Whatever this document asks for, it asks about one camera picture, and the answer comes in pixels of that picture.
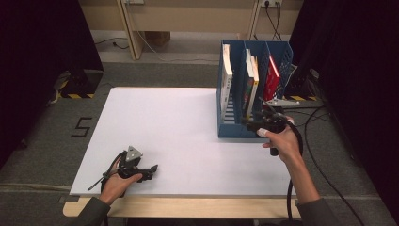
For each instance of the yellow book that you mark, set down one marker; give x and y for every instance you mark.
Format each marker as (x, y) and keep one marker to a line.
(254, 91)

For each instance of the blue file rack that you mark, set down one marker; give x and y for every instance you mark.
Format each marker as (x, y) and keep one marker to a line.
(235, 132)

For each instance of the black curtain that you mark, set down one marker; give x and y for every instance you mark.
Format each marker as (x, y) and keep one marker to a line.
(354, 78)
(40, 62)

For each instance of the thick blue cover book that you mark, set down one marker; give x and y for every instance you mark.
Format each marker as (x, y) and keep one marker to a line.
(249, 81)

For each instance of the wooden plank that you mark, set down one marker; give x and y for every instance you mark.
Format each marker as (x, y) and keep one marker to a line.
(188, 207)

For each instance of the person's left hand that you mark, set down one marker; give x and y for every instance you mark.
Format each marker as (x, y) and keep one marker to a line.
(117, 185)

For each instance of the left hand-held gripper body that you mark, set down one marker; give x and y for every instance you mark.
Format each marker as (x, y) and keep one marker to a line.
(131, 164)

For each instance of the yellow-black striped stand base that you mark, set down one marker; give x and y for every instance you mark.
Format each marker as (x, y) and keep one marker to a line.
(299, 98)
(80, 83)

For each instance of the red book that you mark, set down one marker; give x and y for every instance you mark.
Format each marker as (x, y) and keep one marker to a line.
(271, 81)

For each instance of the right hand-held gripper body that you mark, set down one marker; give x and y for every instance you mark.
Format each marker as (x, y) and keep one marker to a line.
(273, 121)

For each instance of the white book with picture grid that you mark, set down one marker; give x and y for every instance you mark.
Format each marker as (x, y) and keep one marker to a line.
(226, 81)

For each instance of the beige desk frame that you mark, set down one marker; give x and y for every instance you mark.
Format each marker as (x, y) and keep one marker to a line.
(194, 15)

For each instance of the white wall socket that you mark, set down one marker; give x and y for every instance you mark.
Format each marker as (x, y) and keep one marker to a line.
(271, 2)

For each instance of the person's right hand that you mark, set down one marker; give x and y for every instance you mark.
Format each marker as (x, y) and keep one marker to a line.
(284, 144)

